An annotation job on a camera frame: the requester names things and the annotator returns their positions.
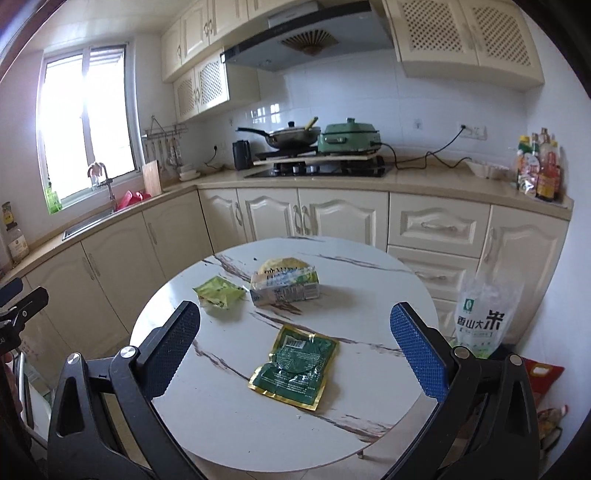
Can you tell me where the steel kitchen sink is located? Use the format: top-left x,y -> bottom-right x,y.
62,208 -> 115,241

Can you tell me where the condiment bottles group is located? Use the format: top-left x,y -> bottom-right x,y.
515,128 -> 563,203

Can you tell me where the green electric cooker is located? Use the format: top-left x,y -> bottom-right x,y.
318,118 -> 382,155

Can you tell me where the white bowls stack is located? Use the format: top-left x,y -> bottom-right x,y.
177,165 -> 201,182

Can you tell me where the light green snack packet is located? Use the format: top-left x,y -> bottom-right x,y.
193,276 -> 245,310

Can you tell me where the wooden cutting board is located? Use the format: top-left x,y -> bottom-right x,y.
142,160 -> 162,197

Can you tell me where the red snack bag on floor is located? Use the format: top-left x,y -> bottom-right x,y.
522,357 -> 565,406

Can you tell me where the hanging utensil rack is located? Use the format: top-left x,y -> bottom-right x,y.
141,115 -> 187,169

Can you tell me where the window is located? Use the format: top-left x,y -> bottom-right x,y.
36,43 -> 138,208

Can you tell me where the black electric kettle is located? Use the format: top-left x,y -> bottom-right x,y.
232,140 -> 253,171

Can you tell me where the green bottle on windowsill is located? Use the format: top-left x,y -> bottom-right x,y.
44,180 -> 62,215

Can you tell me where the white rice bag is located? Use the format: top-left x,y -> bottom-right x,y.
454,272 -> 525,359

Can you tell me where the blue drink carton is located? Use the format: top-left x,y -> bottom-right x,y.
249,266 -> 320,306

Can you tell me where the dark green foil packet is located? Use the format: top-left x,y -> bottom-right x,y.
249,325 -> 339,411

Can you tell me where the clear jar with label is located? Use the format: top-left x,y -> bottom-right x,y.
2,202 -> 30,264

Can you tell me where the kitchen faucet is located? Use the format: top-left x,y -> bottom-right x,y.
87,161 -> 117,211

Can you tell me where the black wok with lid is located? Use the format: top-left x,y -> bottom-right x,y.
236,116 -> 322,150

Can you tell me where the yellow round snack bag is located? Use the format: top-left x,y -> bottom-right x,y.
257,257 -> 311,275

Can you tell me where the black gas stove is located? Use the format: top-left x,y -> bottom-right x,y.
246,148 -> 392,178

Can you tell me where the round white marble table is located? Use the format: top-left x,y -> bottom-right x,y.
131,237 -> 438,473

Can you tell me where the range hood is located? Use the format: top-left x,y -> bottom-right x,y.
221,1 -> 393,72

